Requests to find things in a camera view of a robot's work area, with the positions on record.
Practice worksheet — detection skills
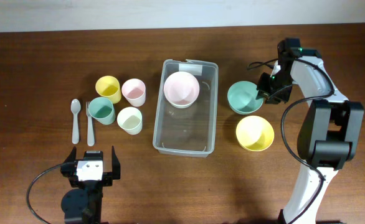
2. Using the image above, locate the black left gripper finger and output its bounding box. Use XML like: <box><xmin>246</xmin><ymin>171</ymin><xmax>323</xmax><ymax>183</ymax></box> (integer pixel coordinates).
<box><xmin>111</xmin><ymin>146</ymin><xmax>121</xmax><ymax>173</ymax></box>
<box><xmin>64</xmin><ymin>146</ymin><xmax>77</xmax><ymax>164</ymax></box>

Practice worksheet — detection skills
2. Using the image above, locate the green plastic bowl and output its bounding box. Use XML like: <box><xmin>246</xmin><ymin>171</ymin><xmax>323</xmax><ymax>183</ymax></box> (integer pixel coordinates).
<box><xmin>227</xmin><ymin>81</ymin><xmax>263</xmax><ymax>115</ymax></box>

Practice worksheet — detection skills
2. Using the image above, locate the yellow plastic bowl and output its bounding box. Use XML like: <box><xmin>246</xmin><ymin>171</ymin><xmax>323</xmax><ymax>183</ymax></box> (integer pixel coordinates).
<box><xmin>235</xmin><ymin>116</ymin><xmax>275</xmax><ymax>152</ymax></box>

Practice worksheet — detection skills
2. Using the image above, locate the green plastic cup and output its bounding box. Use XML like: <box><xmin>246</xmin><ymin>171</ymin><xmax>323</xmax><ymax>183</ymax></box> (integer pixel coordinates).
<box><xmin>88</xmin><ymin>97</ymin><xmax>116</xmax><ymax>125</ymax></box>

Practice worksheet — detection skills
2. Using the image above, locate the pink plastic cup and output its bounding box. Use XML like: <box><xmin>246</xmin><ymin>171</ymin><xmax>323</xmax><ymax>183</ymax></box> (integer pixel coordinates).
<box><xmin>121</xmin><ymin>78</ymin><xmax>146</xmax><ymax>107</ymax></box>

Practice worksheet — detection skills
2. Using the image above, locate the yellow plastic cup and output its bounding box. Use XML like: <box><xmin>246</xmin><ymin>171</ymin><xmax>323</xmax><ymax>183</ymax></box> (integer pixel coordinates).
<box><xmin>95</xmin><ymin>76</ymin><xmax>121</xmax><ymax>104</ymax></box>

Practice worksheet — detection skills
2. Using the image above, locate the white plastic bowl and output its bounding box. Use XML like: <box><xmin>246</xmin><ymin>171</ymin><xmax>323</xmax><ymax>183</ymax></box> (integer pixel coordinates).
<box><xmin>167</xmin><ymin>100</ymin><xmax>194</xmax><ymax>109</ymax></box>

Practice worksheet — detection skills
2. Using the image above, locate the pink plastic bowl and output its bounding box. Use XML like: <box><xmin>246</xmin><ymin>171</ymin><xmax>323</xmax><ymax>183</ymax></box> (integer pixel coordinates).
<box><xmin>163</xmin><ymin>72</ymin><xmax>200</xmax><ymax>102</ymax></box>

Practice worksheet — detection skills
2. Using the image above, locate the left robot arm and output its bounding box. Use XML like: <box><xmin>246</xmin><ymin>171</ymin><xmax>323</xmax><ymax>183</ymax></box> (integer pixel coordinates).
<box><xmin>60</xmin><ymin>148</ymin><xmax>121</xmax><ymax>223</ymax></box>

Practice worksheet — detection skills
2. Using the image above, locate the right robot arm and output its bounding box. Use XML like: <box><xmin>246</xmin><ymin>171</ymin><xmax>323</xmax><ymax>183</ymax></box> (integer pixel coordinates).
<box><xmin>257</xmin><ymin>38</ymin><xmax>364</xmax><ymax>223</ymax></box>

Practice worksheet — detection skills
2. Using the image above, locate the grey plastic fork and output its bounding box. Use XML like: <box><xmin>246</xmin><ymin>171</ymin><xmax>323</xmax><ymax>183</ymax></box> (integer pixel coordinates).
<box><xmin>86</xmin><ymin>101</ymin><xmax>95</xmax><ymax>146</ymax></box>

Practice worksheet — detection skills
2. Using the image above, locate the white plastic cup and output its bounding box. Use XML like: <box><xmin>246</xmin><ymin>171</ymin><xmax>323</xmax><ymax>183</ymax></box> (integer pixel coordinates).
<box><xmin>116</xmin><ymin>107</ymin><xmax>143</xmax><ymax>135</ymax></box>

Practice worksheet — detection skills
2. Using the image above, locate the grey plastic spoon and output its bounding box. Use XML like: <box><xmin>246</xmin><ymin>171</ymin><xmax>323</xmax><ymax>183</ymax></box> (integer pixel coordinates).
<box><xmin>70</xmin><ymin>99</ymin><xmax>81</xmax><ymax>144</ymax></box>

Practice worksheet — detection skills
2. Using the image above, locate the clear plastic storage bin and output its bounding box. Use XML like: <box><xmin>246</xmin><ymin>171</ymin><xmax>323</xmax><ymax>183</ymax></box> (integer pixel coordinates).
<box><xmin>153</xmin><ymin>59</ymin><xmax>219</xmax><ymax>157</ymax></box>

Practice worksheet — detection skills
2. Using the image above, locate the white label on bin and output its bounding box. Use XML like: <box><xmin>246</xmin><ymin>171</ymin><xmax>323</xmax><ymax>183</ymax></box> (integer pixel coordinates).
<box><xmin>179</xmin><ymin>63</ymin><xmax>202</xmax><ymax>76</ymax></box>

